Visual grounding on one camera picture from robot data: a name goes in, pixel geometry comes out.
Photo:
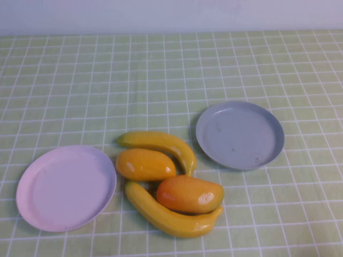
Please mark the small yellow plastic banana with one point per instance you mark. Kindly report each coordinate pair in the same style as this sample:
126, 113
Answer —
160, 140

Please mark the yellow plastic mango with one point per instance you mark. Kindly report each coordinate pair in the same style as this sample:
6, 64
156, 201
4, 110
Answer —
144, 164

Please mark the orange plastic mango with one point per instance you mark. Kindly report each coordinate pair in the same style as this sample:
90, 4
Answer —
187, 194

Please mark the grey round plastic plate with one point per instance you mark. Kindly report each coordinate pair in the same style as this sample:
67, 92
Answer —
238, 136

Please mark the pink round plastic plate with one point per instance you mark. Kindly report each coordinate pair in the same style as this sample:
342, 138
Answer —
64, 192

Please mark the large yellow plastic banana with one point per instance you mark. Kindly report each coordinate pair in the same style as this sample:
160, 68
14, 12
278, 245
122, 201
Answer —
171, 222

